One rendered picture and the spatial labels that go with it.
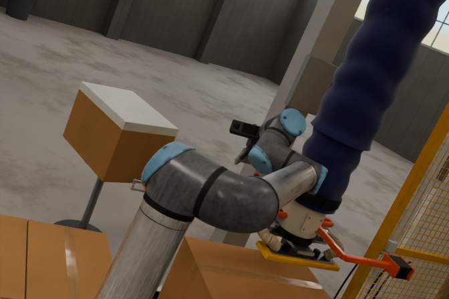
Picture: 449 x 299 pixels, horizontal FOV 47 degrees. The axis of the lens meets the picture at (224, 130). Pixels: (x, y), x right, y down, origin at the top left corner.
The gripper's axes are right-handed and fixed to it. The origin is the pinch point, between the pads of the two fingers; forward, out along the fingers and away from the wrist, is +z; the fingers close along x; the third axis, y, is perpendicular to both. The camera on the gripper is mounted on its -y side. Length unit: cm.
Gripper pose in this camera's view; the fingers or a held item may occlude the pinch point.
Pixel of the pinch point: (240, 145)
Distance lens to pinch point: 192.7
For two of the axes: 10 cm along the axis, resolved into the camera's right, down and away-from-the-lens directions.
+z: -3.9, 2.6, 8.8
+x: 3.4, -8.5, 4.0
